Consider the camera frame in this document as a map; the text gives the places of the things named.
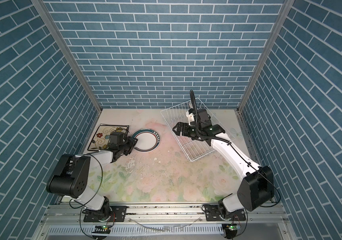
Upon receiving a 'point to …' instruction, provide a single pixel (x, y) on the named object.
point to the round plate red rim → (148, 140)
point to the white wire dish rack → (192, 148)
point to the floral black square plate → (100, 140)
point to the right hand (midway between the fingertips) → (178, 128)
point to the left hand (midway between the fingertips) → (137, 140)
